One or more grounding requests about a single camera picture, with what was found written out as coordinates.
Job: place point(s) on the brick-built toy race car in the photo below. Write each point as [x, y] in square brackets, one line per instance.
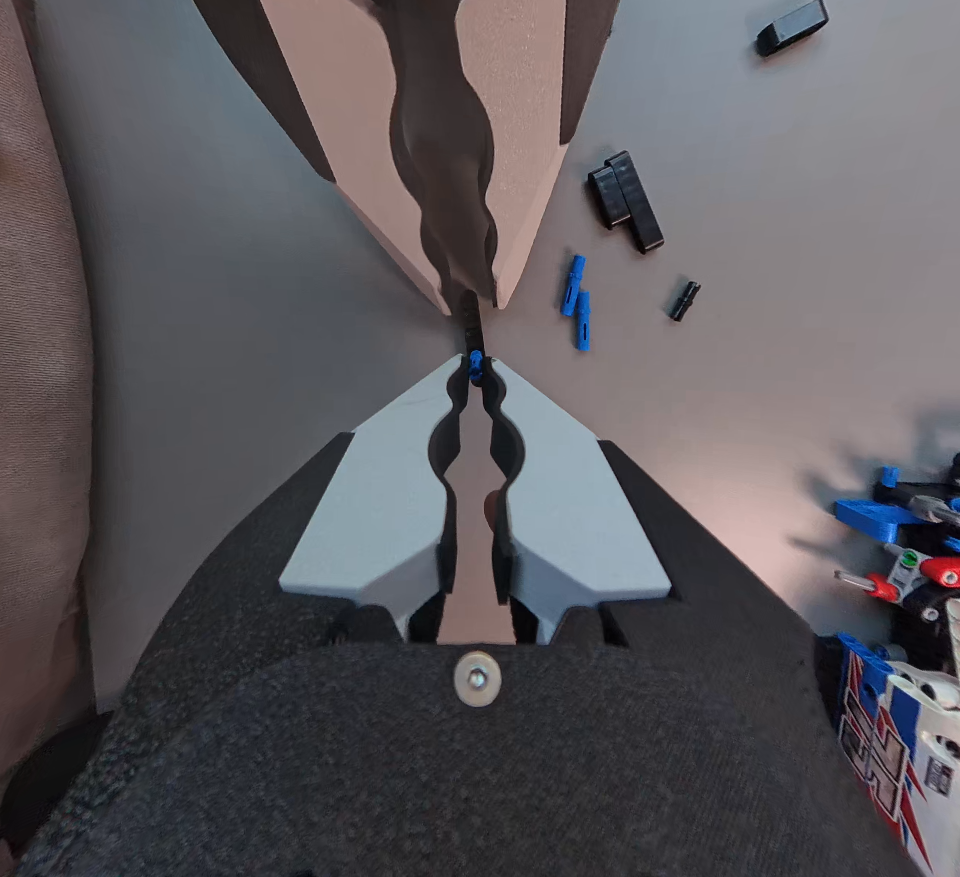
[900, 727]

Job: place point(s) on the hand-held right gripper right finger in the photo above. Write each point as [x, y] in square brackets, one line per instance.
[585, 517]

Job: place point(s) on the person's dark trousers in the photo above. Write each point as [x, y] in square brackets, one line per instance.
[45, 779]

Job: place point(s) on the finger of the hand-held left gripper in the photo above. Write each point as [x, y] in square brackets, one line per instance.
[525, 67]
[330, 82]

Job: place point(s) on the black connector pin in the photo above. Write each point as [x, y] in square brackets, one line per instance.
[685, 301]

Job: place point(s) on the short black perforated beam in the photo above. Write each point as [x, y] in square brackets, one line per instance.
[472, 326]

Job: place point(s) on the black slope brick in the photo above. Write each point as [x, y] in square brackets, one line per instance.
[795, 22]
[606, 198]
[641, 217]

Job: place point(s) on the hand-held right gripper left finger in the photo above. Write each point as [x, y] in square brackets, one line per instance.
[367, 517]

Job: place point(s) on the person's beige sweatshirt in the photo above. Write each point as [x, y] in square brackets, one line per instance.
[37, 367]

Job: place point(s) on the blue connector pin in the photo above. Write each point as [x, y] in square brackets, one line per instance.
[475, 365]
[583, 322]
[574, 284]

